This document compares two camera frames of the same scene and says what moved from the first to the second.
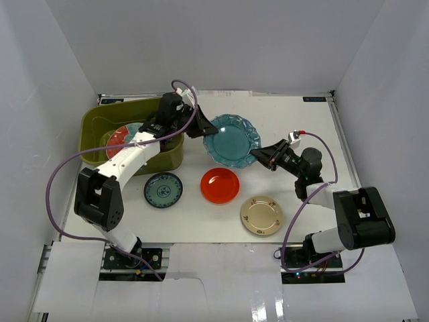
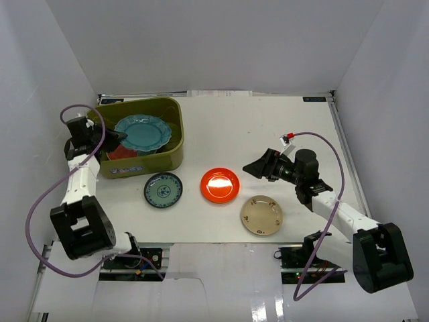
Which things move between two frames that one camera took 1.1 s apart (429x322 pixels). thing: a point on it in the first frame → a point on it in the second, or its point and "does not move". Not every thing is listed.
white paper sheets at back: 209,93 does not move
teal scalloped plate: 231,145 → 145,133
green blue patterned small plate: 163,190 does not move
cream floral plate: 261,215 does not move
